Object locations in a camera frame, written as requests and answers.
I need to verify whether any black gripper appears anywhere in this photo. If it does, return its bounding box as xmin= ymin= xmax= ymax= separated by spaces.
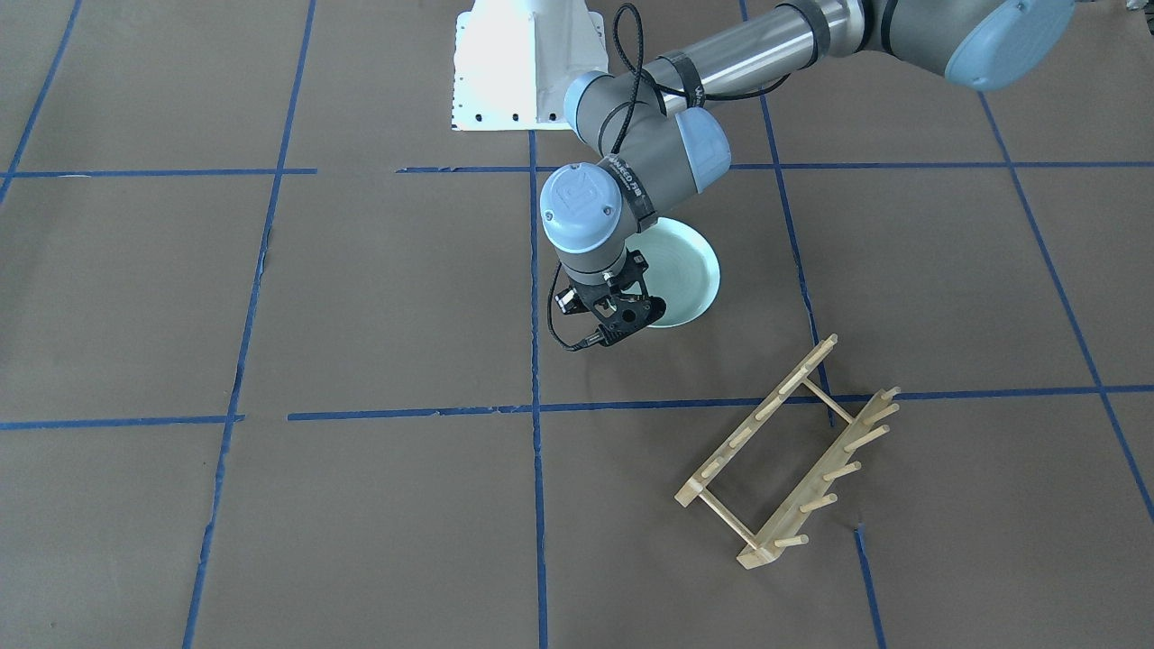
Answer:
xmin=554 ymin=251 xmax=667 ymax=349

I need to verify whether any light green round plate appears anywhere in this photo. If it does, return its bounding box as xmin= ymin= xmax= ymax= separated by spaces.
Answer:
xmin=625 ymin=217 xmax=720 ymax=328

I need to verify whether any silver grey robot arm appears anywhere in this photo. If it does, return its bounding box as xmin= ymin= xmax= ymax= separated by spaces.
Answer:
xmin=539 ymin=1 xmax=1076 ymax=351

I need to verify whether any wooden dish rack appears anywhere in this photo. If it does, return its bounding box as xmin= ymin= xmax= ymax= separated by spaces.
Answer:
xmin=675 ymin=335 xmax=902 ymax=570

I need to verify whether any brown paper table cover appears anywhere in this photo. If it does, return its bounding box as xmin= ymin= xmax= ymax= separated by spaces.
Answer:
xmin=3 ymin=1 xmax=1151 ymax=648

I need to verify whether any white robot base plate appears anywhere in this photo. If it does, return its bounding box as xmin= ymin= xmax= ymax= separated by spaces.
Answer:
xmin=451 ymin=1 xmax=609 ymax=132

